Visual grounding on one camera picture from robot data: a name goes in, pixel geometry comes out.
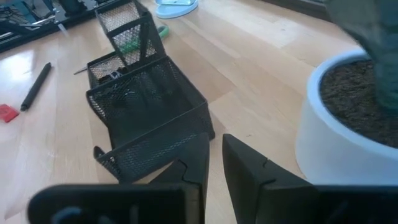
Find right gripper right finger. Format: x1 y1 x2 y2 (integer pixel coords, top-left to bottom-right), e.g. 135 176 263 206
222 133 320 224

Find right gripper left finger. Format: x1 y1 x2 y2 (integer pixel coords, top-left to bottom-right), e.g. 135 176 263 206
149 132 211 224

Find black binder clip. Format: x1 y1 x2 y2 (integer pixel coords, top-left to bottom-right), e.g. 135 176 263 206
107 70 124 82

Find green handled scissors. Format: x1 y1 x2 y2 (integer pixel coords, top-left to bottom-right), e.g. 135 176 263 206
73 24 171 75

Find thick black marker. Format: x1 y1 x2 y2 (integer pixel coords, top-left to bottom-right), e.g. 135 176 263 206
20 62 52 112

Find small red rectangular item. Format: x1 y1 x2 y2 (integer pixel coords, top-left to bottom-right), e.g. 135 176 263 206
0 104 20 123

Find black mesh desk organizer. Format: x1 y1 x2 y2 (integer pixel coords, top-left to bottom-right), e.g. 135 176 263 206
86 0 216 184

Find white plant pot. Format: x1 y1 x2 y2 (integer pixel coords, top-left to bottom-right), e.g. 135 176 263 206
294 48 398 187

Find white desk lamp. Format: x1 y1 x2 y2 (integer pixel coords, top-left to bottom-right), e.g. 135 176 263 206
154 0 199 20

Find green snake plant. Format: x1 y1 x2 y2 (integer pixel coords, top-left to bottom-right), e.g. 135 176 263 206
323 0 398 110

